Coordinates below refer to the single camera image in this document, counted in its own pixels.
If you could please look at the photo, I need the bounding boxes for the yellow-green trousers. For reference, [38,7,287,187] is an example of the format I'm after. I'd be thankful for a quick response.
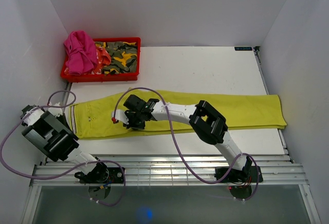
[68,87,288,140]

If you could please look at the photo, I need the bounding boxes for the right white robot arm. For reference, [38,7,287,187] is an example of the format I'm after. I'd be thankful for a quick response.
[115,95,259,184]

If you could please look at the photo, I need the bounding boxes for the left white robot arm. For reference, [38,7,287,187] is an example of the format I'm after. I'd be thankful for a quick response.
[20,105,109,183]

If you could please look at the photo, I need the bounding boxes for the red plastic bin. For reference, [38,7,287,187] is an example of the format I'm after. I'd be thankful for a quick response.
[60,37,141,83]

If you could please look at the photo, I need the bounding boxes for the camouflage garment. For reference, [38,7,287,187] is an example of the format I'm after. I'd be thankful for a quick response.
[95,42,137,75]

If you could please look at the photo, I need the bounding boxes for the orange patterned garment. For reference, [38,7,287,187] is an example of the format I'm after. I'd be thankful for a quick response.
[91,47,111,74]

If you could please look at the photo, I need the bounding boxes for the pink garment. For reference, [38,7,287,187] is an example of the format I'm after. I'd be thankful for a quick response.
[64,30,97,76]

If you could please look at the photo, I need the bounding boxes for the blue table label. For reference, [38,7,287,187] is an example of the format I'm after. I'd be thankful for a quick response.
[234,47,253,51]

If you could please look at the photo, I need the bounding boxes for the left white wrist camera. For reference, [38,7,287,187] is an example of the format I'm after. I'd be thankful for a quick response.
[47,102,63,117]

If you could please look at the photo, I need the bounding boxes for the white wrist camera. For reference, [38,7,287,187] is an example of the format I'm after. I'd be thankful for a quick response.
[111,109,129,124]
[47,102,63,117]

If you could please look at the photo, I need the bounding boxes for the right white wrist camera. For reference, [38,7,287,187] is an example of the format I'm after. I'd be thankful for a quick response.
[111,109,129,124]

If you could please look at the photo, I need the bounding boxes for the aluminium rail frame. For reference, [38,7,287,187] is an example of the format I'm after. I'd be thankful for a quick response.
[22,46,322,224]

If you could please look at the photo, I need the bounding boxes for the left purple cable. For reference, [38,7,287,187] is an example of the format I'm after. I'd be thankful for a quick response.
[0,90,126,207]

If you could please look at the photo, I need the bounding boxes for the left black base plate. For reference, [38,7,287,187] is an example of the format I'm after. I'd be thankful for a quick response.
[74,167,124,184]

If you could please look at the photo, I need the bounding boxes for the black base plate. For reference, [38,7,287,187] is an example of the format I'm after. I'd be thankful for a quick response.
[213,166,264,184]
[74,167,124,184]

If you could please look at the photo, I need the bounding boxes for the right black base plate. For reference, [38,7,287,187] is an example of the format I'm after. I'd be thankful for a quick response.
[213,166,264,184]

